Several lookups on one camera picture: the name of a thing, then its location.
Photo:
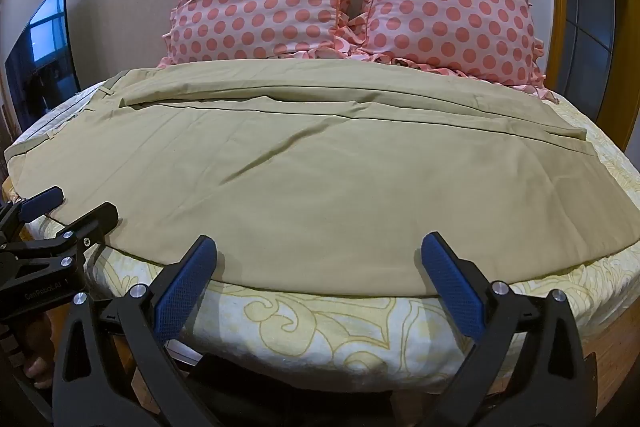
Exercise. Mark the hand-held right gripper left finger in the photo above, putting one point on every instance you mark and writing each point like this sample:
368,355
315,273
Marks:
184,279

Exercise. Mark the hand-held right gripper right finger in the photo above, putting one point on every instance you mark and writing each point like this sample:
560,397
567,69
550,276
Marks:
451,278

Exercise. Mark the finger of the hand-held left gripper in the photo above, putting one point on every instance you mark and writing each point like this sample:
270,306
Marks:
91,226
42,202

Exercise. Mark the olive green bed sheet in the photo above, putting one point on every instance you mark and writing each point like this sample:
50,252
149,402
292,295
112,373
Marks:
320,167

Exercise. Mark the person's left hand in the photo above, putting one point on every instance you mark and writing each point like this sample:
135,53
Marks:
38,367

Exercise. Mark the yellow floral bed sheet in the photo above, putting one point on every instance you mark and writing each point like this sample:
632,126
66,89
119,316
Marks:
300,332

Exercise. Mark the black television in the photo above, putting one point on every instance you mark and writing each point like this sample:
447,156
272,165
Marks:
45,57

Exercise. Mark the dark glass window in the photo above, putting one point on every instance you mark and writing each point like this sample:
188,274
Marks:
591,7

